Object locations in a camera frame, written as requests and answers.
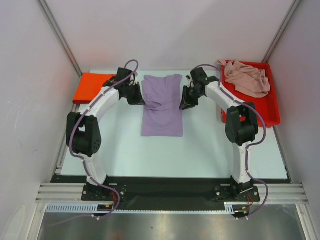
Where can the aluminium frame rail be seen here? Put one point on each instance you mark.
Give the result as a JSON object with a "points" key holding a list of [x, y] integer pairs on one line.
{"points": [[291, 194]]}

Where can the folded dark red t-shirt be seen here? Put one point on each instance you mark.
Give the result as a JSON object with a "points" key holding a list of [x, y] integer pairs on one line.
{"points": [[81, 102]]}

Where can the crumpled pink t-shirt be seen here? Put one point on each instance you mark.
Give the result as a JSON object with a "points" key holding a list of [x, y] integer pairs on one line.
{"points": [[246, 79]]}

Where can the red plastic bin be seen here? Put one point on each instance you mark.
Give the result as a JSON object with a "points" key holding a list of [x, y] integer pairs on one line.
{"points": [[266, 106]]}

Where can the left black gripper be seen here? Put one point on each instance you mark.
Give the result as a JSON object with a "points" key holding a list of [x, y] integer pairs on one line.
{"points": [[139, 100]]}

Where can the right aluminium corner post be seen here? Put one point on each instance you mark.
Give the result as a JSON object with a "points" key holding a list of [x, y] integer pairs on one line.
{"points": [[293, 9]]}

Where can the left aluminium corner post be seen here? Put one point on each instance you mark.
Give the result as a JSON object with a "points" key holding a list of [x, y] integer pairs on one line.
{"points": [[54, 25]]}

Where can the aluminium corner post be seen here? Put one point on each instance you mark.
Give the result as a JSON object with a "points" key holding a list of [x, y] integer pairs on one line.
{"points": [[54, 25], [293, 9]]}

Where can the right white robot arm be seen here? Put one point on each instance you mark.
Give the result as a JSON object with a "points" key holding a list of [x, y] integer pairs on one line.
{"points": [[241, 126]]}

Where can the purple t-shirt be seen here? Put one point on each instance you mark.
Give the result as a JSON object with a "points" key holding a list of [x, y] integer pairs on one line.
{"points": [[162, 116]]}

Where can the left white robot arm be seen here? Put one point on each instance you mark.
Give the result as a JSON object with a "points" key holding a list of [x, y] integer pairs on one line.
{"points": [[83, 134]]}

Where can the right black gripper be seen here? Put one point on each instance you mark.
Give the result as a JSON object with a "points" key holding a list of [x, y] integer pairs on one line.
{"points": [[188, 95]]}

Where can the folded orange t-shirt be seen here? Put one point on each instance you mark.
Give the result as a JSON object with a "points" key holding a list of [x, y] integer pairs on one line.
{"points": [[90, 85]]}

